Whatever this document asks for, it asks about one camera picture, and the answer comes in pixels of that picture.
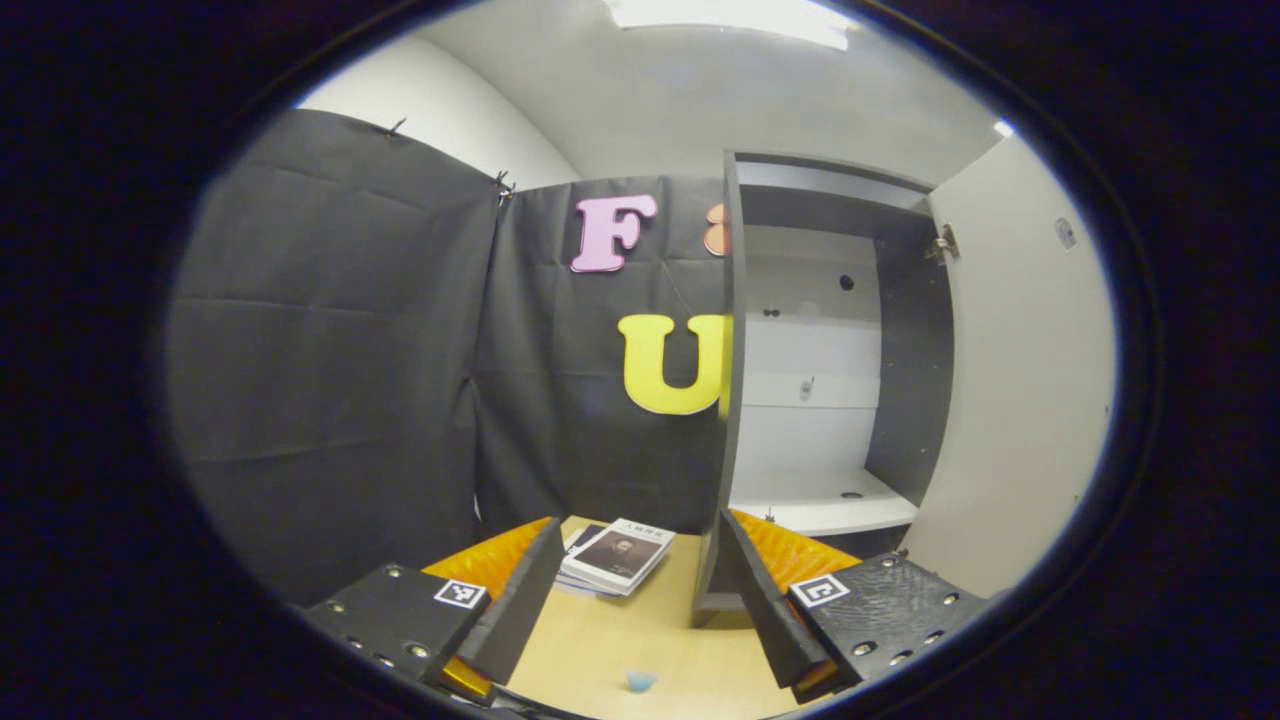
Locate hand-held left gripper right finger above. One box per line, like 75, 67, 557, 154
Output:
718, 507, 986, 704

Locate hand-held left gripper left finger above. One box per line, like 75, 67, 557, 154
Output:
305, 515, 567, 704

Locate black cabinet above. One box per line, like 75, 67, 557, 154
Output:
690, 150, 959, 627

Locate white magazine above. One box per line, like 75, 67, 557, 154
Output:
558, 517, 677, 599

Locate black backdrop cloth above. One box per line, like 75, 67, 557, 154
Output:
165, 108, 737, 607

